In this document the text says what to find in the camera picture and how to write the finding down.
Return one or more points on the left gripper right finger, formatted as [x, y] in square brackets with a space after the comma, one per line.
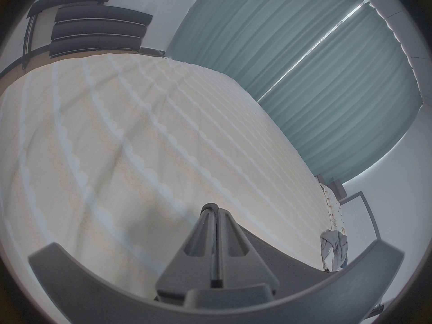
[243, 265]

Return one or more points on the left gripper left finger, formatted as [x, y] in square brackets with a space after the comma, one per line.
[195, 262]

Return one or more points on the black T-shirt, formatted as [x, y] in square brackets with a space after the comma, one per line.
[290, 265]

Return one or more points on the grey garment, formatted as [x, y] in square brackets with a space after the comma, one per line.
[332, 248]

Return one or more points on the white printed pillow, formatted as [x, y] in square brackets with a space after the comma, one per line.
[334, 211]

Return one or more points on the grey bedside table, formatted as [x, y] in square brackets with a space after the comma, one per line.
[338, 189]

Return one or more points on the bed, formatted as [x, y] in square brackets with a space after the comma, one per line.
[135, 140]

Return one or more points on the blue-green curtain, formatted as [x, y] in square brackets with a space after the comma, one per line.
[354, 96]
[256, 35]

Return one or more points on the black chest of drawers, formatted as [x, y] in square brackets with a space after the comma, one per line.
[98, 29]

